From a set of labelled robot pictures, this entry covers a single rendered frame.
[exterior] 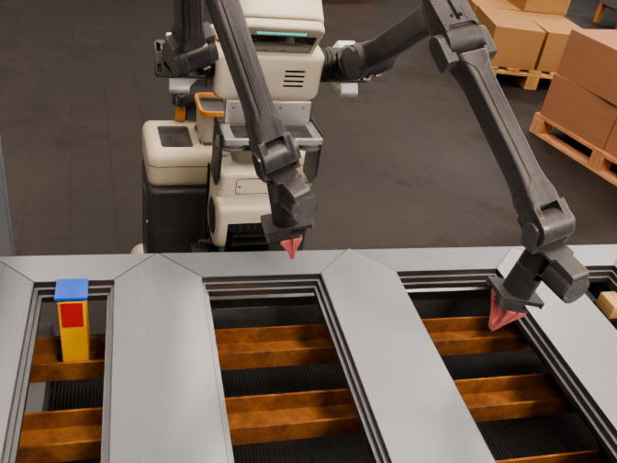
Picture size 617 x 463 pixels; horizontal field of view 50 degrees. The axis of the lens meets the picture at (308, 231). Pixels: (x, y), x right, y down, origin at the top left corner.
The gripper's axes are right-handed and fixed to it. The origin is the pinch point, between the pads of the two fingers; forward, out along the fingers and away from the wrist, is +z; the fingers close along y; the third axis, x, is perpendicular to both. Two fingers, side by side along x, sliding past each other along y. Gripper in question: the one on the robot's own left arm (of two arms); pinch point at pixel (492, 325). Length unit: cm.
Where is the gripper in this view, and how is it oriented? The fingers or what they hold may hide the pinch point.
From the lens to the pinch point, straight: 134.2
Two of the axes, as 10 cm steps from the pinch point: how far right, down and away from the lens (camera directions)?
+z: -3.6, 8.0, 4.7
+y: 9.0, 1.7, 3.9
